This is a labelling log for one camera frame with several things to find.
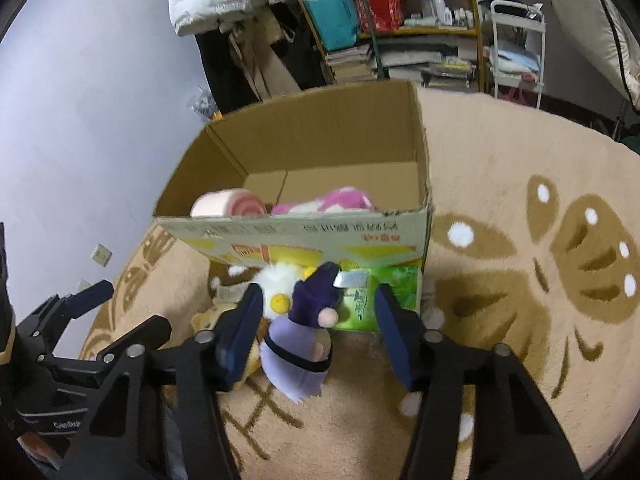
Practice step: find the black coat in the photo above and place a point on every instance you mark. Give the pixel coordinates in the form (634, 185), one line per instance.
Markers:
(220, 70)

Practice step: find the purple white plush toy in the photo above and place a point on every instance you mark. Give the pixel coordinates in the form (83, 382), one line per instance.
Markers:
(295, 355)

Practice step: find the pink roll plush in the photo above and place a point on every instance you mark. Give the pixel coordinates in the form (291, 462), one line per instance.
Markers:
(225, 202)

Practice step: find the green packet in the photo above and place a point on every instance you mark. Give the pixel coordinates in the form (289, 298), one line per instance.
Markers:
(400, 280)

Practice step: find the yellow wooden shelf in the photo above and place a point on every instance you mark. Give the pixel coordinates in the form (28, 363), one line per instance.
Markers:
(440, 33)

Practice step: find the tall stack of books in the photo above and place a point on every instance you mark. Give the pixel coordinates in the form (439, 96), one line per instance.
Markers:
(350, 65)

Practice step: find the teal bag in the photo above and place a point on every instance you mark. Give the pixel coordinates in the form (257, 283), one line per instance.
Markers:
(332, 20)

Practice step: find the beige trousers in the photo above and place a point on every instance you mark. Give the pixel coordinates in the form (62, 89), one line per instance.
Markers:
(280, 72)

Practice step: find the red patterned bag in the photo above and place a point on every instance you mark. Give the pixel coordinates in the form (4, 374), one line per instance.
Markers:
(382, 0)

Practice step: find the wide stack of books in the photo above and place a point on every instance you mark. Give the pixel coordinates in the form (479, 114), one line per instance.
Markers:
(435, 67)

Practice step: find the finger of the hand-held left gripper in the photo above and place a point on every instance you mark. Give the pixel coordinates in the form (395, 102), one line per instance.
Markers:
(87, 297)
(147, 332)

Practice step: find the green pole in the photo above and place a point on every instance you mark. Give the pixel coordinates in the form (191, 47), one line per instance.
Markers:
(372, 35)

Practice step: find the printed cardboard box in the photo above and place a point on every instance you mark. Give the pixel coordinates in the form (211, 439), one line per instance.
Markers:
(350, 125)

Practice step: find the white wall socket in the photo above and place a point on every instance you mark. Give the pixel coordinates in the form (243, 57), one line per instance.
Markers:
(102, 255)

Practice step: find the pink plastic stool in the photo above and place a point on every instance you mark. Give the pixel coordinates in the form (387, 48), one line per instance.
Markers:
(510, 95)

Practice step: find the clear plastic bag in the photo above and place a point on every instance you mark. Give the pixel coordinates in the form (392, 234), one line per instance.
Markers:
(202, 105)

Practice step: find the white metal cart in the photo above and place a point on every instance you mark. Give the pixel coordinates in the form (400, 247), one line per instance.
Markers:
(515, 76)

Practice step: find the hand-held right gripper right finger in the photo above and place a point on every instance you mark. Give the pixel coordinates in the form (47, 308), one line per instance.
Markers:
(397, 342)

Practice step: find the dark hanging clothes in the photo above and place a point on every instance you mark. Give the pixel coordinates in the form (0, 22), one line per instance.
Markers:
(300, 55)

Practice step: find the group of toiletry bottles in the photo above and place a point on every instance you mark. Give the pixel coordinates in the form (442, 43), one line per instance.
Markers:
(440, 7)

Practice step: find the light blue cloth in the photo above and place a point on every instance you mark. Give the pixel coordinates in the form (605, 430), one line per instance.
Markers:
(515, 60)

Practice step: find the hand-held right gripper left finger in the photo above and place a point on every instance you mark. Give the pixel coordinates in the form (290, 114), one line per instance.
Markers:
(244, 332)

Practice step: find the pink white plush toy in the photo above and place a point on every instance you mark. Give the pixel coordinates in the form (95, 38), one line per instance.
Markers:
(330, 200)

